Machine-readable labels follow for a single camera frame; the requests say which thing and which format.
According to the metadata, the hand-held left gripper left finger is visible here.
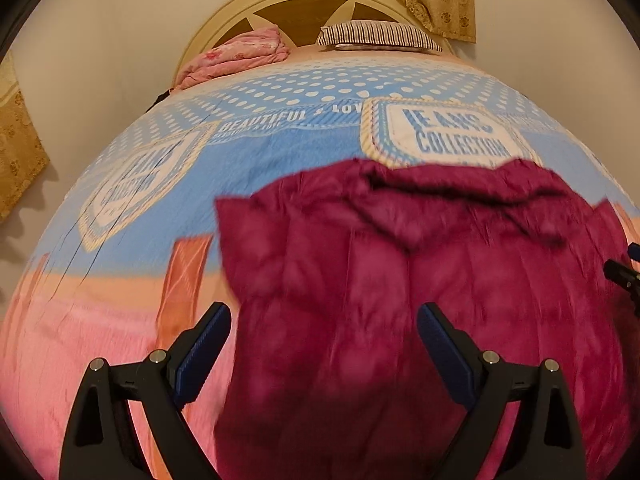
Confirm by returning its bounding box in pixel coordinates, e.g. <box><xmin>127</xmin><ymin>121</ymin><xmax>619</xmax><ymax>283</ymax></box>
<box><xmin>59</xmin><ymin>301</ymin><xmax>232</xmax><ymax>480</ymax></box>

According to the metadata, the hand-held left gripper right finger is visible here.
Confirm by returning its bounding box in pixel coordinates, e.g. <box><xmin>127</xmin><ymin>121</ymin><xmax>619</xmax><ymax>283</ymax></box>
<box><xmin>417</xmin><ymin>302</ymin><xmax>587</xmax><ymax>480</ymax></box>

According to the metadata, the magenta puffer jacket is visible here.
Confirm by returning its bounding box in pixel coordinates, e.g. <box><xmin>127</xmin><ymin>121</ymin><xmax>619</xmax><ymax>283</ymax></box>
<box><xmin>214</xmin><ymin>157</ymin><xmax>640</xmax><ymax>480</ymax></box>

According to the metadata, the bed with pink-blue bedspread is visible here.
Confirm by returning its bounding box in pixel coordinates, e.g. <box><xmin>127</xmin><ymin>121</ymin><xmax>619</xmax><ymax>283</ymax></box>
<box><xmin>0</xmin><ymin>47</ymin><xmax>640</xmax><ymax>480</ymax></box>

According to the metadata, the wide beige lace curtain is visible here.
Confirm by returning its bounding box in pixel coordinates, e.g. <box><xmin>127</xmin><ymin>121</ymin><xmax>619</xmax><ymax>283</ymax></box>
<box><xmin>0</xmin><ymin>52</ymin><xmax>51</xmax><ymax>221</ymax></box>

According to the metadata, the folded pink floral quilt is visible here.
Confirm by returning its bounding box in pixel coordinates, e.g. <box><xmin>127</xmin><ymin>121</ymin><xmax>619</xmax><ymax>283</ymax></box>
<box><xmin>177</xmin><ymin>27</ymin><xmax>291</xmax><ymax>90</ymax></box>

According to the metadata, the beige lace curtain panel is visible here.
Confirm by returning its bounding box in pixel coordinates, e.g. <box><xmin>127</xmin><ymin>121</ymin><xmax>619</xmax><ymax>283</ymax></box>
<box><xmin>350</xmin><ymin>0</ymin><xmax>476</xmax><ymax>43</ymax></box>

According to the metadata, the peach bed sheet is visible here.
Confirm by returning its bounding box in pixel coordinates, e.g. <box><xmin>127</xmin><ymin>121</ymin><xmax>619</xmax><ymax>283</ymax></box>
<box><xmin>280</xmin><ymin>45</ymin><xmax>481</xmax><ymax>68</ymax></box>

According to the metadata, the striped pillow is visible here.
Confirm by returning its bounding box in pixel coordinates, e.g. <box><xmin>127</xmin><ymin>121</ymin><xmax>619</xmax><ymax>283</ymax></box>
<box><xmin>316</xmin><ymin>19</ymin><xmax>443</xmax><ymax>53</ymax></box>

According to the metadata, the cream wooden bed headboard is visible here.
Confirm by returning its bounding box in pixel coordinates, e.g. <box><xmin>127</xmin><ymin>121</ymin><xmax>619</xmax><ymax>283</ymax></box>
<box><xmin>172</xmin><ymin>0</ymin><xmax>453</xmax><ymax>88</ymax></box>

